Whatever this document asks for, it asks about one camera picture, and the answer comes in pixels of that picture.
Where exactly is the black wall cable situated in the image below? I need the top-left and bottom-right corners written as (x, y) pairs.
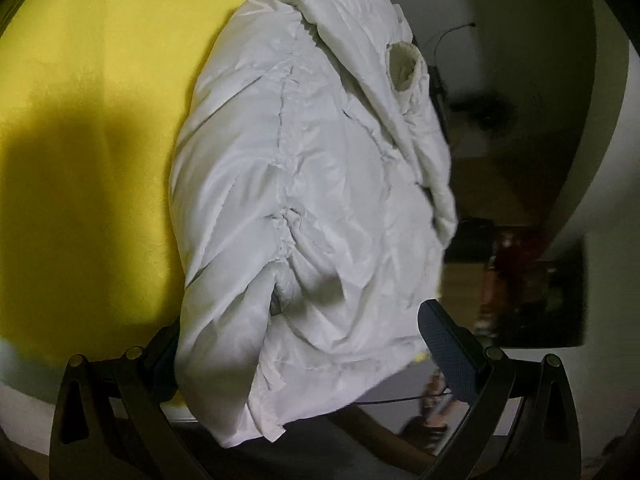
top-left (414, 21), bottom-right (477, 61)

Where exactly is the yellow blanket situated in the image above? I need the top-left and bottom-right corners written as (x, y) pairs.
top-left (0, 0), bottom-right (432, 408)

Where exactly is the white puffer jacket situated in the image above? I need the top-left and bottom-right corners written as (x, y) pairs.
top-left (167, 0), bottom-right (458, 450)

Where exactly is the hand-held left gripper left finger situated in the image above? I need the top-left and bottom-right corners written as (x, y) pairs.
top-left (49, 324), bottom-right (213, 480)

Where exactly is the black standing fan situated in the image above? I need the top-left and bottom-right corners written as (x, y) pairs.
top-left (449, 91), bottom-right (519, 137)

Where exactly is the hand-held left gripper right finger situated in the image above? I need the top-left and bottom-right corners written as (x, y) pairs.
top-left (417, 299), bottom-right (597, 480)

